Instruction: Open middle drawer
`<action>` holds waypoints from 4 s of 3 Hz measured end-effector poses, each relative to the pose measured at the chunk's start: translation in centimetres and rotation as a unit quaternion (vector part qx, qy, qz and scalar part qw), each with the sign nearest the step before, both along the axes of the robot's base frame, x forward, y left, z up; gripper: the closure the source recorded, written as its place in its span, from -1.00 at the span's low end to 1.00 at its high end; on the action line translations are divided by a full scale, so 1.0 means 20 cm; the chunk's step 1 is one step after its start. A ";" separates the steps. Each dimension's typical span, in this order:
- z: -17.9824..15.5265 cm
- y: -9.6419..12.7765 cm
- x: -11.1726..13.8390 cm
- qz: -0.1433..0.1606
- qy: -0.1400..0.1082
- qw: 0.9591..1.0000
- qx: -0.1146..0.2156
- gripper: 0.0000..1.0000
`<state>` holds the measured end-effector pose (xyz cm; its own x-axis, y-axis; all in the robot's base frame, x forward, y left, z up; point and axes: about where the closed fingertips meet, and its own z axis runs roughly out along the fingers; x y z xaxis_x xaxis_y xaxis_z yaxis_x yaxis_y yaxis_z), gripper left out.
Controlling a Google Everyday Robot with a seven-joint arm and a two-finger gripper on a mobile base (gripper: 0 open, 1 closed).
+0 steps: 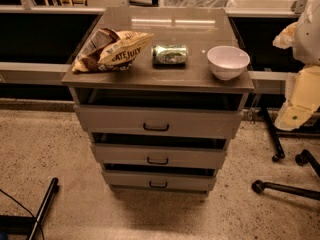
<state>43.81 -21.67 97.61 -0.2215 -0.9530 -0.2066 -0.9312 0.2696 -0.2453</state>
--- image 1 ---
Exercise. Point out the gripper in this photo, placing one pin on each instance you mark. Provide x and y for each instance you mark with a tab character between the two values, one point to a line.
309	39

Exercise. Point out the grey drawer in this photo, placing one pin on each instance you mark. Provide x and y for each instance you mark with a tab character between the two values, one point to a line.
158	122
158	181
158	156

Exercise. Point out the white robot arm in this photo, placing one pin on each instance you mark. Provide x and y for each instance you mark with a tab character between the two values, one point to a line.
303	36

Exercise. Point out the grey top drawer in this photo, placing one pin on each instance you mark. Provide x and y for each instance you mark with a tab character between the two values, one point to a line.
158	122

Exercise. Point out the grey drawer cabinet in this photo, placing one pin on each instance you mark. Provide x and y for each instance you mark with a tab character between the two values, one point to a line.
145	85

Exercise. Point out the grey bottom drawer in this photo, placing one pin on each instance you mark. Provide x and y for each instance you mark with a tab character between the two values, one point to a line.
158	181

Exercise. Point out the black caster leg far right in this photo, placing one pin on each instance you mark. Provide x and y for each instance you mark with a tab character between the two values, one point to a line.
305	157

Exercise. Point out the black caster leg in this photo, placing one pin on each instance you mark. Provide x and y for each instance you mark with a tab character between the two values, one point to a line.
259	186
305	157

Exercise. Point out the white bowl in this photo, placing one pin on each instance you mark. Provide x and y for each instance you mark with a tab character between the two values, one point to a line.
227	62

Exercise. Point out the yellow chip bag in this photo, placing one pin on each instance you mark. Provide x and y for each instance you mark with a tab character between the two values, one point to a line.
108	50

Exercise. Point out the black stand leg left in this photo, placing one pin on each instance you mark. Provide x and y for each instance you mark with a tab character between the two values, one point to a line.
45	205

